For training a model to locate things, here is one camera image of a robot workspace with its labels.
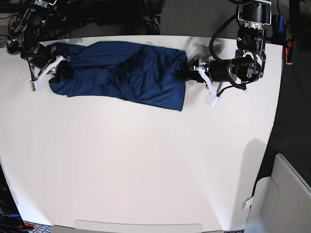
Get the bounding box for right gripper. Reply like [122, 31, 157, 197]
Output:
[20, 45, 73, 80]

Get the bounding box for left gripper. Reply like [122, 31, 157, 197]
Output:
[176, 59, 238, 83]

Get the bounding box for blue long-sleeve T-shirt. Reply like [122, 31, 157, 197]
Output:
[49, 41, 188, 111]

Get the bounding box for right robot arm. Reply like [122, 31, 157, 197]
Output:
[5, 0, 75, 81]

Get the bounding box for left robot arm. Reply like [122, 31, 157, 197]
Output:
[177, 0, 272, 97]

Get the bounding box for red and black clamp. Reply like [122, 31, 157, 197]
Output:
[267, 35, 298, 66]

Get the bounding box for white paper tag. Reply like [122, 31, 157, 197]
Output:
[242, 197, 253, 210]

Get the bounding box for red black tool bottom-left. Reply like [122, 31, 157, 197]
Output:
[17, 223, 35, 231]

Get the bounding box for white plastic bin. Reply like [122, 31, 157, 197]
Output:
[244, 154, 311, 233]

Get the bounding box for tangled black cables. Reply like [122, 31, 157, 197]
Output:
[0, 0, 98, 46]

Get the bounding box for blue handled tool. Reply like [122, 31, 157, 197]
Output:
[277, 15, 284, 34]

